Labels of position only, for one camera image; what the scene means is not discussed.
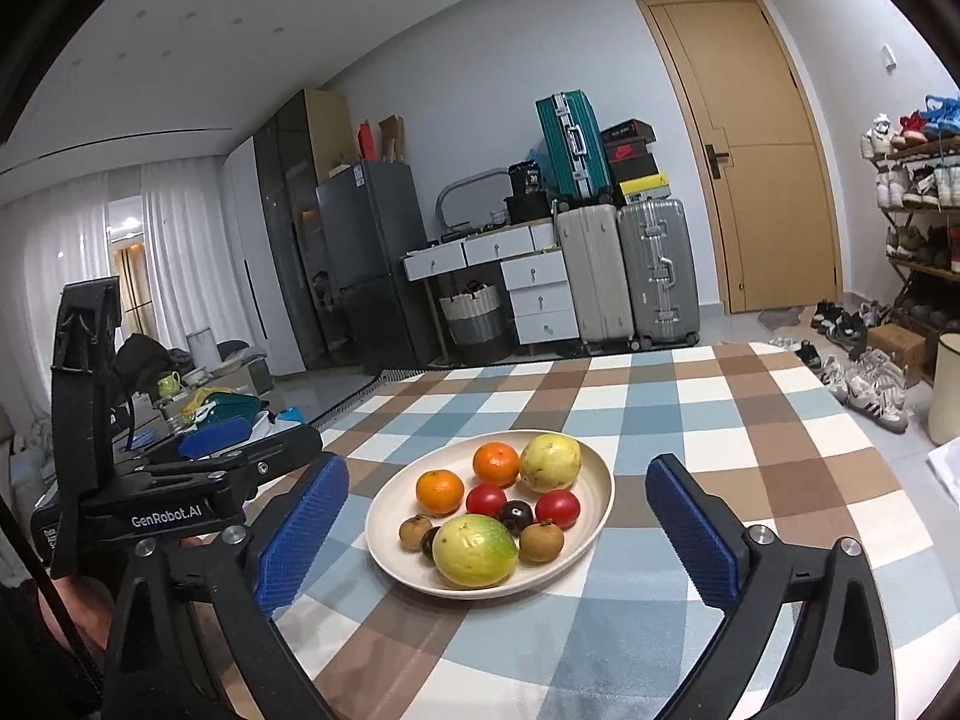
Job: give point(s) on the green yellow guava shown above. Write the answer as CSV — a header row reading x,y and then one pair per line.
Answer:
x,y
550,462

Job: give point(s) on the red tomato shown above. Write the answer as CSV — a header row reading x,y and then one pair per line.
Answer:
x,y
486,499
560,507

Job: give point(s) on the white curtain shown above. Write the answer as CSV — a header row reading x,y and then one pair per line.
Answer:
x,y
59,236

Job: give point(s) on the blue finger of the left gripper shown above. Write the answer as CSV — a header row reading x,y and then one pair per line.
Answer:
x,y
209,440
263,459

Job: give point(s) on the large yellow guava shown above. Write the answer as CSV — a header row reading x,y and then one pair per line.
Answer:
x,y
474,551

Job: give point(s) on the checkered tablecloth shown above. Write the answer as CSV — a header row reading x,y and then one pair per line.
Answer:
x,y
611,628

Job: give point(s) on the teal suitcase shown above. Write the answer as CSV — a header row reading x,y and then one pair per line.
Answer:
x,y
574,144

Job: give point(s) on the silver suitcase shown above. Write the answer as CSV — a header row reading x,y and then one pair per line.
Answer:
x,y
661,274

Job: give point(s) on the person left hand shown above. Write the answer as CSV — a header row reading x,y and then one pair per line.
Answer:
x,y
90,609

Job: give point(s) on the white basin with items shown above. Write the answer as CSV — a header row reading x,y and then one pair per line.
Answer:
x,y
210,405

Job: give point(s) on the cream round plate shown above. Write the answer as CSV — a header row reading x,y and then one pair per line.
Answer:
x,y
595,489

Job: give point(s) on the dark tall cabinet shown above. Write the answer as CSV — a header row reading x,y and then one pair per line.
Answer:
x,y
296,150

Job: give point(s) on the cream trash bin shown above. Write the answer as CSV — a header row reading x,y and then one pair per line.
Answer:
x,y
944,414

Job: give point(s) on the dark plum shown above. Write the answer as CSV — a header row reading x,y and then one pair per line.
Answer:
x,y
516,515
426,543

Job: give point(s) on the large orange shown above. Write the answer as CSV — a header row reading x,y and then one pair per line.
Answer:
x,y
439,492

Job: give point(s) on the white drawer desk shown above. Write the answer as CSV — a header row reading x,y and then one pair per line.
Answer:
x,y
532,269

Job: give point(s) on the beige suitcase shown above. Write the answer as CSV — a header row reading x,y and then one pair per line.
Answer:
x,y
593,255

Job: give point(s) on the brown round pear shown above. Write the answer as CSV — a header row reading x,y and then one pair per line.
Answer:
x,y
412,531

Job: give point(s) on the stack of shoe boxes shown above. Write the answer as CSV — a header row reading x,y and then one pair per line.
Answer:
x,y
627,149

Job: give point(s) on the wooden shoe rack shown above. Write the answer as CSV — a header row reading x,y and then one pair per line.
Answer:
x,y
915,161

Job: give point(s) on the woven laundry basket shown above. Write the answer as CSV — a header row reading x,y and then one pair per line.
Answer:
x,y
477,324

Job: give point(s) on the white plastic bag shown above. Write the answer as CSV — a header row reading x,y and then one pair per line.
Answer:
x,y
944,462

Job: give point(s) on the small orange mandarin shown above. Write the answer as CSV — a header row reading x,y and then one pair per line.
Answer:
x,y
496,463

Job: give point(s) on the wooden door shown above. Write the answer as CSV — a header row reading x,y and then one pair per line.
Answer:
x,y
757,149

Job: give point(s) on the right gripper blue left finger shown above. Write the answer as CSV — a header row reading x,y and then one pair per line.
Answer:
x,y
288,533

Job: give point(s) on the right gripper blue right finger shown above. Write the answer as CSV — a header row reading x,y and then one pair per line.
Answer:
x,y
704,532

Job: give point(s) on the black refrigerator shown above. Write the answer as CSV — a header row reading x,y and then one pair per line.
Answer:
x,y
371,219

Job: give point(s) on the cardboard box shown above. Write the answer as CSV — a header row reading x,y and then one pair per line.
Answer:
x,y
904,347

